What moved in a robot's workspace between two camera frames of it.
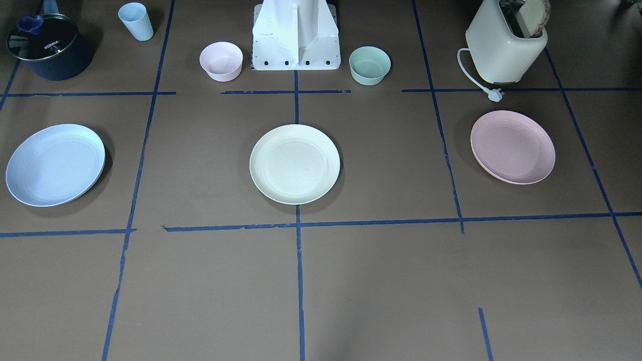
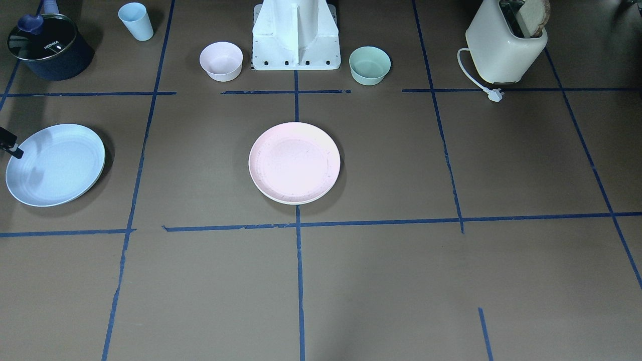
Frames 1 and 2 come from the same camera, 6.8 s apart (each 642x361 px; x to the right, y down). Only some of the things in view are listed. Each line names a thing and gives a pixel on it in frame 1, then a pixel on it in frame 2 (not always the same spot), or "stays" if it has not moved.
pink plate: (513, 147) to (294, 163)
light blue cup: (135, 16) stays
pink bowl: (222, 60) stays
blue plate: (54, 164) stays
